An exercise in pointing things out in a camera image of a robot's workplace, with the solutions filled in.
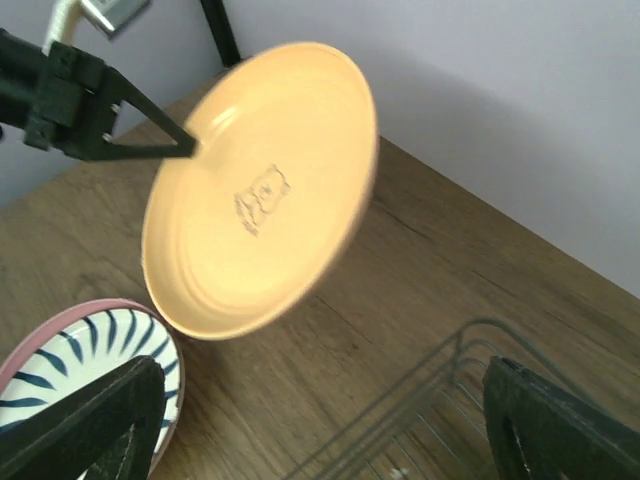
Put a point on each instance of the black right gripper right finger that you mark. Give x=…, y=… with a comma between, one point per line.
x=537, y=430

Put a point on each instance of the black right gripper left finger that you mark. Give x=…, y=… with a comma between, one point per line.
x=106, y=430

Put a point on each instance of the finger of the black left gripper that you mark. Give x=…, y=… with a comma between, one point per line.
x=161, y=137

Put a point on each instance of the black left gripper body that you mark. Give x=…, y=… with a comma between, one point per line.
x=64, y=99

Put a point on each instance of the white blue-striped plate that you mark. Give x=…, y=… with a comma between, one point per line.
x=100, y=350

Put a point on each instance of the orange plate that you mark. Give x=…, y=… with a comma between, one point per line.
x=238, y=233

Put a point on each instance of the pink plate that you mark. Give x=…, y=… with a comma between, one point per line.
x=75, y=312

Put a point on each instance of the grey wire dish rack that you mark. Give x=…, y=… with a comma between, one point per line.
x=430, y=423

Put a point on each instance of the black frame post left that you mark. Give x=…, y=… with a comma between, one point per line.
x=222, y=33

